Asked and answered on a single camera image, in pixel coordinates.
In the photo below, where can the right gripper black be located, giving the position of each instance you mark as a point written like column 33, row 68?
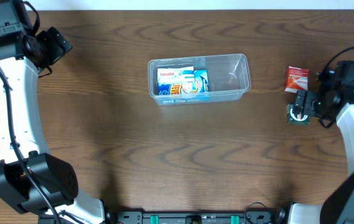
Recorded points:
column 308, row 107

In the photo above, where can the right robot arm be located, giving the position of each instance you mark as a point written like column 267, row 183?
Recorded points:
column 337, row 106

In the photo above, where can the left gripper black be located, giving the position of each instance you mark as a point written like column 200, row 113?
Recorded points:
column 52, row 54

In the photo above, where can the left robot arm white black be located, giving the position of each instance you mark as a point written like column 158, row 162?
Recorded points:
column 32, row 180

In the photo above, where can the black mounting rail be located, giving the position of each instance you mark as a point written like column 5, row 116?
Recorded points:
column 256, row 216

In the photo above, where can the blue Kool Fever box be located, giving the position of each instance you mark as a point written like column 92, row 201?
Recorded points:
column 197, row 84

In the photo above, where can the clear plastic container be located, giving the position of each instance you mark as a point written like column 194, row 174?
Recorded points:
column 228, row 78

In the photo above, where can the white blue Panadol box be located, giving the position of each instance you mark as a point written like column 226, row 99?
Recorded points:
column 174, row 75

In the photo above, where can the red Panadol box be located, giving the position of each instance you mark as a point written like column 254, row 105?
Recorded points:
column 296, row 79

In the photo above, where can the green round-logo box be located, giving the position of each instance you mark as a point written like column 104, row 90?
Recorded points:
column 297, row 119

